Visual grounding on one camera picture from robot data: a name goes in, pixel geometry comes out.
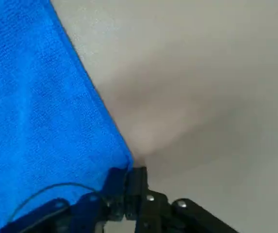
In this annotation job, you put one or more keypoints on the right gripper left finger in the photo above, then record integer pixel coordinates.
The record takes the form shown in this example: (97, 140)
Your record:
(114, 189)

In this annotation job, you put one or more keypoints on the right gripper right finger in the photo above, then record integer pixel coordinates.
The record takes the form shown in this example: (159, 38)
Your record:
(138, 189)

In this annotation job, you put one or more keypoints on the blue microfibre towel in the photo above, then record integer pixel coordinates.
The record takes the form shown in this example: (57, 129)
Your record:
(32, 97)

